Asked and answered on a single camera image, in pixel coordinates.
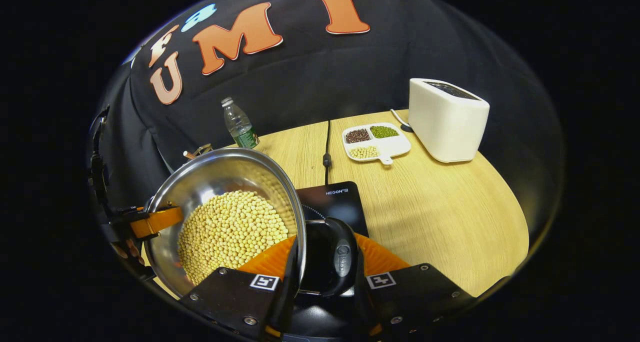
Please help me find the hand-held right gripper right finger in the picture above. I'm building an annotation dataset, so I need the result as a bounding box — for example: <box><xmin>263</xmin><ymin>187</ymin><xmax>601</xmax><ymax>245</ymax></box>
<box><xmin>352</xmin><ymin>232</ymin><xmax>476</xmax><ymax>340</ymax></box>

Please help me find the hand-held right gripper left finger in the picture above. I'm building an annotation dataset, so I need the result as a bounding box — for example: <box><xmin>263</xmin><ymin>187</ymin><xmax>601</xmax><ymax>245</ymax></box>
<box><xmin>179</xmin><ymin>234</ymin><xmax>301</xmax><ymax>340</ymax></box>

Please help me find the pile of yellow soybeans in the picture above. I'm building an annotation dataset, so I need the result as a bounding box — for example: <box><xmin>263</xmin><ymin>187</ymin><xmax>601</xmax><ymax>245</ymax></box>
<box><xmin>177</xmin><ymin>190</ymin><xmax>291</xmax><ymax>286</ymax></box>

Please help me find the steel pot with black handles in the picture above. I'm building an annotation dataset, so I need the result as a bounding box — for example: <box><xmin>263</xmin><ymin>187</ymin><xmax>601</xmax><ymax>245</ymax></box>
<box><xmin>142</xmin><ymin>148</ymin><xmax>360</xmax><ymax>298</ymax></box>

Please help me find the black induction cooktop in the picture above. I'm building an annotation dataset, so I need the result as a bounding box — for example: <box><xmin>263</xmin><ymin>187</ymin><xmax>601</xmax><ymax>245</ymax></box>
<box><xmin>295</xmin><ymin>181</ymin><xmax>370</xmax><ymax>240</ymax></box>

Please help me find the clear plastic water bottle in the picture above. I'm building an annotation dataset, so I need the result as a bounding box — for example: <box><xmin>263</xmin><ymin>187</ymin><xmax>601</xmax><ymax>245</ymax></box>
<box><xmin>221</xmin><ymin>97</ymin><xmax>260</xmax><ymax>149</ymax></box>

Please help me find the white toaster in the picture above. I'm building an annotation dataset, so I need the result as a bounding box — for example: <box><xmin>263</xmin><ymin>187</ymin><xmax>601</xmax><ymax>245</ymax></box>
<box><xmin>408</xmin><ymin>78</ymin><xmax>490</xmax><ymax>163</ymax></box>

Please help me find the black backdrop cloth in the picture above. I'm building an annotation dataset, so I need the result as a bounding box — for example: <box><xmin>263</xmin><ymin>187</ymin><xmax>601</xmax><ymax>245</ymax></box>
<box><xmin>87</xmin><ymin>0</ymin><xmax>566</xmax><ymax>233</ymax></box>

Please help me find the black cooktop power cable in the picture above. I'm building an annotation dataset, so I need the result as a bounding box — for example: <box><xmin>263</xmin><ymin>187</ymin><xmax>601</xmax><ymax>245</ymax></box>
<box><xmin>322</xmin><ymin>120</ymin><xmax>333</xmax><ymax>185</ymax></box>

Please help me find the white toaster cable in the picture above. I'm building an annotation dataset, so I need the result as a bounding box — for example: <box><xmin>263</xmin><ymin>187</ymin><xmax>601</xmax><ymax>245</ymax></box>
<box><xmin>390</xmin><ymin>109</ymin><xmax>415</xmax><ymax>133</ymax></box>

